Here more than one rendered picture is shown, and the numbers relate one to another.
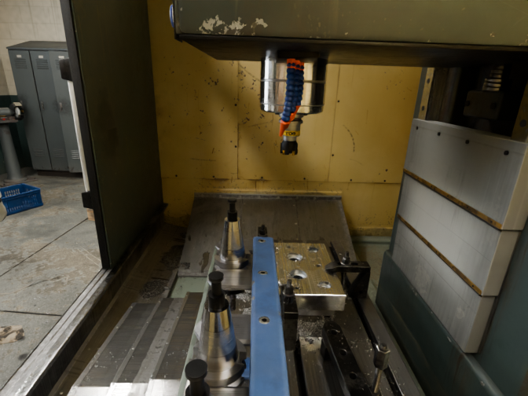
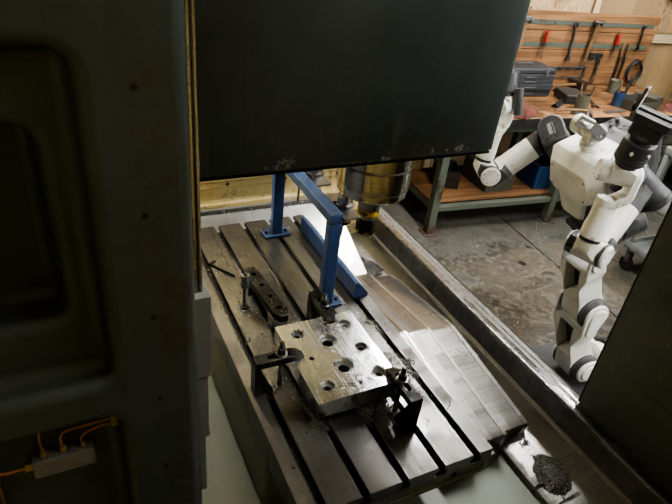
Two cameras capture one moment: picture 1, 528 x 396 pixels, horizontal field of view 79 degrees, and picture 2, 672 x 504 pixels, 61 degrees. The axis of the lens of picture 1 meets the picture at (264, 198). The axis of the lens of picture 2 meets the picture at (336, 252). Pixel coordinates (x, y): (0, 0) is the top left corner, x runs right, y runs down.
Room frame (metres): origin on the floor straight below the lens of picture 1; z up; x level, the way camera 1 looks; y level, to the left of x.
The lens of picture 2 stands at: (1.82, -0.64, 1.99)
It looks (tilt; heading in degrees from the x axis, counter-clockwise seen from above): 32 degrees down; 153
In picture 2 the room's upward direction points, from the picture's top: 7 degrees clockwise
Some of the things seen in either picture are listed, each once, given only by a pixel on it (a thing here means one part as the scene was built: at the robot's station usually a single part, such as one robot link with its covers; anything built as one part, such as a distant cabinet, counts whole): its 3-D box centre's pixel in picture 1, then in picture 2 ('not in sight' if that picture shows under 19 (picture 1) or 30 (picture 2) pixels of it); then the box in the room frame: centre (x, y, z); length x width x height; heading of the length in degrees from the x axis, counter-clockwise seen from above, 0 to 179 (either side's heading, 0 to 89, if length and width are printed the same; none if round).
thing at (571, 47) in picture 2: not in sight; (550, 121); (-1.26, 2.62, 0.71); 2.21 x 0.95 x 1.43; 86
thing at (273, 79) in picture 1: (292, 86); (375, 164); (0.83, -0.06, 1.50); 0.16 x 0.16 x 0.12
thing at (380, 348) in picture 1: (379, 369); (245, 290); (0.50, -0.25, 0.96); 0.03 x 0.03 x 0.13
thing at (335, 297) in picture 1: (295, 272); (335, 359); (0.85, -0.10, 0.97); 0.29 x 0.23 x 0.05; 2
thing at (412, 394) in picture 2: (262, 243); (400, 391); (1.01, 0.00, 0.97); 0.13 x 0.03 x 0.15; 2
